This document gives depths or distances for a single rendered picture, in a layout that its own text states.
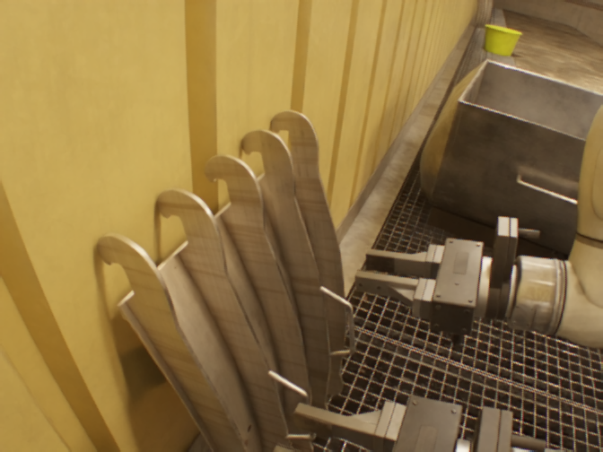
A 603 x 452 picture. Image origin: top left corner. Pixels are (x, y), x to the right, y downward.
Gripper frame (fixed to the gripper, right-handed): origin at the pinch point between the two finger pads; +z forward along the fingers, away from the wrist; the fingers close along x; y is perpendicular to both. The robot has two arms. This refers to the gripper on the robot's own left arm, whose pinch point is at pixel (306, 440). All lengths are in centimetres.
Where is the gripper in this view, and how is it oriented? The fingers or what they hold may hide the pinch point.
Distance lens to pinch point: 41.8
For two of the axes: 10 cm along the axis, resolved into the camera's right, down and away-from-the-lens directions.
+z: -9.1, -1.1, 4.1
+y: 1.2, 8.5, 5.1
